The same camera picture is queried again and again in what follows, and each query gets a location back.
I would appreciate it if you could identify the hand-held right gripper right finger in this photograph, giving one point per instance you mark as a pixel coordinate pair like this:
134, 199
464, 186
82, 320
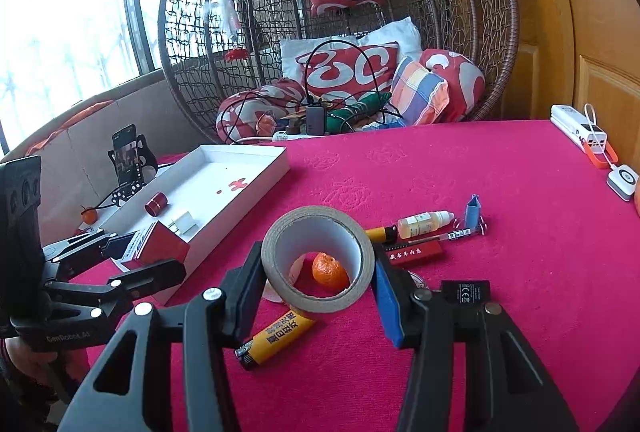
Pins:
387, 302

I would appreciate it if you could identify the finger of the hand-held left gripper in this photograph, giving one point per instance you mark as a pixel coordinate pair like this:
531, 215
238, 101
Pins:
115, 244
150, 274

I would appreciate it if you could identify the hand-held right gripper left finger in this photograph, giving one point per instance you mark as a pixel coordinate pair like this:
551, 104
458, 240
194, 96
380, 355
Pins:
248, 297

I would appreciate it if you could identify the red white box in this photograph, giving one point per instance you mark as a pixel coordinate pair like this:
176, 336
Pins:
160, 247

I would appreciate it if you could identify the yellow lighter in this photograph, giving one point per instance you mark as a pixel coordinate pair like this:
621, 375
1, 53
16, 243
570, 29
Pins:
275, 337

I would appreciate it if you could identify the long red case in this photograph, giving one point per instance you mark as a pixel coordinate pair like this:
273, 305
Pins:
417, 254

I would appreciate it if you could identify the yellow black tube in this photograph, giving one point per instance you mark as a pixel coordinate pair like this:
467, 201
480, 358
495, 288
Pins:
380, 233

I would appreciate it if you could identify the black power adapter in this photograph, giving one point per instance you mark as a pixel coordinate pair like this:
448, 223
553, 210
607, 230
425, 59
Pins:
465, 292

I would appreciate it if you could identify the brown tape roll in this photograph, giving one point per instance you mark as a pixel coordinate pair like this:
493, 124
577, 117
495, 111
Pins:
320, 216

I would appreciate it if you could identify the white tray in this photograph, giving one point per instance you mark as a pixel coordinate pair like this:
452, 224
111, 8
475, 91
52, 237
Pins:
220, 172

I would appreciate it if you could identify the person's left hand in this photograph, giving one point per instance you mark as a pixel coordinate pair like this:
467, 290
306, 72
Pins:
35, 364

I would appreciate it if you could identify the small tangerine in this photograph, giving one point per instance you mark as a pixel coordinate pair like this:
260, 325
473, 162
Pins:
89, 214

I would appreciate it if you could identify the black polka dot phone stand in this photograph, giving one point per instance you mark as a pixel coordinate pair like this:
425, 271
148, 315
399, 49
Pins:
125, 193

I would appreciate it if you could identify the small red cylinder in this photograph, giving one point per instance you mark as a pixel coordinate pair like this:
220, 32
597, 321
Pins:
157, 203

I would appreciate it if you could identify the small white block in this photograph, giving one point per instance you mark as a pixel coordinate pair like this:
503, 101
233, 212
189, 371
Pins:
182, 220

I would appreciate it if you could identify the small white dropper bottle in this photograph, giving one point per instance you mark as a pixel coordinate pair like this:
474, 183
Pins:
425, 222

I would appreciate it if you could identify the black smartphone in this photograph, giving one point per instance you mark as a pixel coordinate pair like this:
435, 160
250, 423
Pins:
127, 152

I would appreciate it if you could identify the clear black pen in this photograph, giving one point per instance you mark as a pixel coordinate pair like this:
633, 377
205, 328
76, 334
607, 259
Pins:
460, 234

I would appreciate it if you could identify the orange cloth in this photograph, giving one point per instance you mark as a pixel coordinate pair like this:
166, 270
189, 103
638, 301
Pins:
75, 115

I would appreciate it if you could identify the blue binder clip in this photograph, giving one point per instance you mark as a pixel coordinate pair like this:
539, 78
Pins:
472, 212

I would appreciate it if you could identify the magenta tablecloth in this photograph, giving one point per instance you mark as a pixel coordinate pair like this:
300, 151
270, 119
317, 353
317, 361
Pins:
500, 212

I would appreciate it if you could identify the white power strip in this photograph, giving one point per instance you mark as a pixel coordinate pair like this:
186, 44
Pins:
295, 138

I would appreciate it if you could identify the dark plug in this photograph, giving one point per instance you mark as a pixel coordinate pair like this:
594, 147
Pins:
295, 126

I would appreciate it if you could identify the black charger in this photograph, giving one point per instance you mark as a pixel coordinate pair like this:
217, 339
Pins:
315, 120

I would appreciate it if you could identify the red patterned bolster cushion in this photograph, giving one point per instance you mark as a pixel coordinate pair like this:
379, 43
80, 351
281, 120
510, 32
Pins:
260, 105

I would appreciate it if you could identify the green folded umbrella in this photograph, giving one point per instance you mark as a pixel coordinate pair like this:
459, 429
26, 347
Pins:
360, 110

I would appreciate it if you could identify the plaid cushion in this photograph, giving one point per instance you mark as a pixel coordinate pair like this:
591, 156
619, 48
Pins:
417, 87

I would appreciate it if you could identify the square red patterned cushion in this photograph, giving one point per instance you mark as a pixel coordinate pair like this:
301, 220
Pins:
350, 67

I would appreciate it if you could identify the round red patterned cushion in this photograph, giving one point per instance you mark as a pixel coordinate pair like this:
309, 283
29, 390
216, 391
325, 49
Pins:
460, 72

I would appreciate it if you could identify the white pillow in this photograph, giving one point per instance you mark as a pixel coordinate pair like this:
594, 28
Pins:
295, 52

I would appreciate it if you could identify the white power bank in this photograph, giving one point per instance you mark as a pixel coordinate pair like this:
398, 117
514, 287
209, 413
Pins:
575, 122

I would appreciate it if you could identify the white square charger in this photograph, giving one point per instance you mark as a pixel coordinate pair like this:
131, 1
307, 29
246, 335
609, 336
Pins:
622, 177

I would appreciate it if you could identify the wicker egg chair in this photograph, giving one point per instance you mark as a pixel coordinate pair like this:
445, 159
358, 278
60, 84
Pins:
450, 12

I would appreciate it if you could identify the wooden door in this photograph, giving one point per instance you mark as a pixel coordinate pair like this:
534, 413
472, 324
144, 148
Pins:
590, 37

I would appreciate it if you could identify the black window frame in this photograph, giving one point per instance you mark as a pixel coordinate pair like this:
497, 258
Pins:
135, 2

